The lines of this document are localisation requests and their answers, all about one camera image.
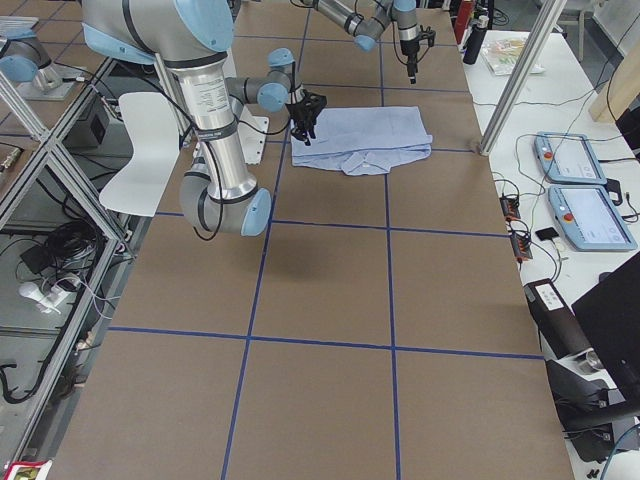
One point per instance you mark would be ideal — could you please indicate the upper blue teach pendant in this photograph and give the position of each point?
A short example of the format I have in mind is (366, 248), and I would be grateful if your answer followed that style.
(568, 159)

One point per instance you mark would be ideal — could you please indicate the aluminium frame post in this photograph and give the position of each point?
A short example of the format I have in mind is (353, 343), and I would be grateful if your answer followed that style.
(536, 40)

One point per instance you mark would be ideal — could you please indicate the black water bottle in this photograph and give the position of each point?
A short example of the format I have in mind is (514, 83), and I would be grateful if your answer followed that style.
(475, 39)

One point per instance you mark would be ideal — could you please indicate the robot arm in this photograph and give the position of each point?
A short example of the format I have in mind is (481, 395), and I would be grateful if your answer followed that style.
(366, 31)
(192, 40)

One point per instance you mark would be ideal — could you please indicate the lower blue teach pendant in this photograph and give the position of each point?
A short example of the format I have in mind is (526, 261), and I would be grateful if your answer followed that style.
(589, 220)

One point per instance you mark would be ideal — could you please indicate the white central pedestal column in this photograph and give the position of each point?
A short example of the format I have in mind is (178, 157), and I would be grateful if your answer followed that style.
(217, 192)

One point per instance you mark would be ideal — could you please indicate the light blue striped shirt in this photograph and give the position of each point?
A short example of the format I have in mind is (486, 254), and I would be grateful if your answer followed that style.
(364, 140)

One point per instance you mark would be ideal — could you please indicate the black box white label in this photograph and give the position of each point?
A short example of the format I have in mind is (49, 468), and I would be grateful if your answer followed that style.
(554, 319)

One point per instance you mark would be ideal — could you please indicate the orange circuit board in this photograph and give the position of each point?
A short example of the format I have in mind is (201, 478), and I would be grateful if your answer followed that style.
(510, 207)
(521, 246)

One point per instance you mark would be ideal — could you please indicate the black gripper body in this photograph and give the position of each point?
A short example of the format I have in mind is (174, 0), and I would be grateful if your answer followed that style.
(409, 48)
(303, 111)

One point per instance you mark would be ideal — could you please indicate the blue teach pendant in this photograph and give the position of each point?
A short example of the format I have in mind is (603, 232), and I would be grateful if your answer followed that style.
(589, 220)
(568, 159)

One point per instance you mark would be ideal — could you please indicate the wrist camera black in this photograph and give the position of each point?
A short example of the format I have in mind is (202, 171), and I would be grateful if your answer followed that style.
(427, 36)

